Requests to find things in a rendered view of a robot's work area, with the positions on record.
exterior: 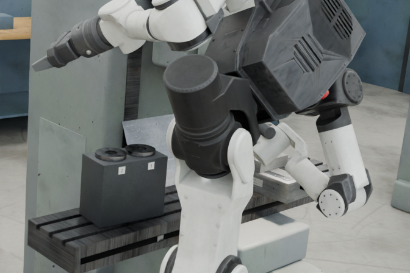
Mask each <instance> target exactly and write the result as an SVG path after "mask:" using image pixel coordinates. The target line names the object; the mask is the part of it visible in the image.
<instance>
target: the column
mask: <svg viewBox="0 0 410 273"><path fill-rule="evenodd" d="M110 1H112V0H32V13H31V51H30V71H29V109H28V129H27V167H26V205H25V225H24V263H23V273H69V272H67V271H66V270H64V269H62V268H61V267H60V266H58V265H56V264H55V263H53V262H52V261H51V260H49V259H47V258H46V257H44V256H43V255H42V254H40V253H38V252H37V251H36V250H34V249H33V248H31V247H29V246H28V245H27V235H28V220H29V219H32V218H37V217H40V216H45V215H50V214H53V213H58V212H61V211H66V210H71V209H74V208H79V207H80V195H81V171H82V154H84V153H90V152H96V150H97V149H100V148H106V147H111V148H117V149H121V148H125V146H127V143H126V138H125V135H124V130H123V125H122V122H123V121H130V120H135V119H143V118H151V117H156V116H163V115H172V114H174V113H173V110H172V107H171V104H170V100H169V98H168V94H167V91H166V88H165V85H164V82H163V74H164V71H165V70H166V68H163V67H161V66H157V65H155V64H154V63H153V61H152V57H153V41H147V40H146V41H145V43H144V44H143V45H142V46H141V47H140V48H138V49H137V50H135V51H134V52H131V53H129V54H124V53H122V51H121V49H120V48H119V46H117V47H113V49H111V50H109V51H106V52H103V55H100V54H98V55H96V56H94V57H90V58H86V57H84V56H80V57H79V58H78V59H76V60H73V61H71V62H68V63H67V65H66V66H63V67H61V68H56V67H53V68H50V69H45V70H42V71H37V72H35V71H34V69H33V68H32V67H31V65H32V64H33V63H35V62H37V61H38V60H40V59H42V58H43V57H45V56H47V49H48V48H49V47H50V46H51V45H52V44H53V43H54V42H55V41H56V40H57V39H58V38H59V37H60V36H61V35H62V34H63V33H65V32H66V31H69V30H70V31H72V29H73V27H74V26H75V25H77V24H79V23H80V22H82V21H85V20H88V19H90V18H93V17H94V16H97V15H98V12H99V9H100V8H101V7H102V6H104V5H105V4H107V3H108V2H110ZM134 1H135V2H136V3H137V4H138V5H140V6H141V7H142V8H143V10H148V9H153V8H154V6H153V4H152V0H134Z"/></svg>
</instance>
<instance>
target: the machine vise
mask: <svg viewBox="0 0 410 273"><path fill-rule="evenodd" d="M300 186H301V185H300V184H299V183H298V182H297V181H296V180H295V179H294V178H293V177H292V176H291V175H290V174H289V173H288V172H287V171H286V170H285V166H283V167H280V168H276V169H272V170H269V171H265V172H262V173H259V172H256V171H254V174H253V191H255V192H257V193H259V194H262V195H265V196H267V197H270V198H272V199H275V200H278V201H280V202H283V203H285V204H288V203H289V202H293V201H295V200H298V199H302V198H304V197H308V196H309V195H308V194H307V193H306V192H305V191H303V190H301V189H300Z"/></svg>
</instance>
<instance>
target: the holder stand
mask: <svg viewBox="0 0 410 273"><path fill-rule="evenodd" d="M167 162H168V156H166V155H164V154H162V153H160V152H158V151H156V148H154V147H152V146H150V145H146V144H130V145H127V146H125V148H121V149H117V148H111V147H106V148H100V149H97V150H96V152H90V153H84V154H82V171H81V195H80V207H79V214H80V215H82V216H83V217H85V218H86V219H88V220H89V221H90V222H92V223H94V224H95V225H96V226H98V227H99V228H103V227H108V226H112V225H118V224H123V223H127V222H132V221H138V220H141V219H146V218H152V217H156V216H161V215H163V213H164V199H165V185H166V176H167Z"/></svg>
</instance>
